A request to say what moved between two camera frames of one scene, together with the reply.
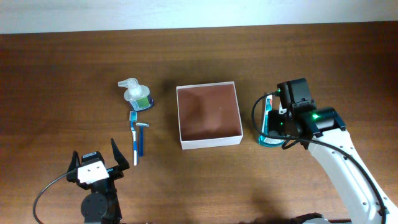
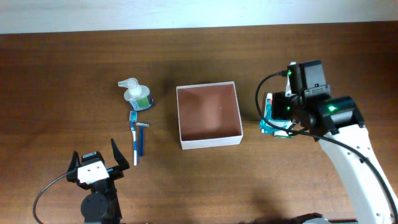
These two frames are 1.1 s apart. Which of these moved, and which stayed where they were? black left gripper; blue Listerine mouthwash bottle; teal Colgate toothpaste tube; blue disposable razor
Moved: blue Listerine mouthwash bottle
Stayed: teal Colgate toothpaste tube; black left gripper; blue disposable razor
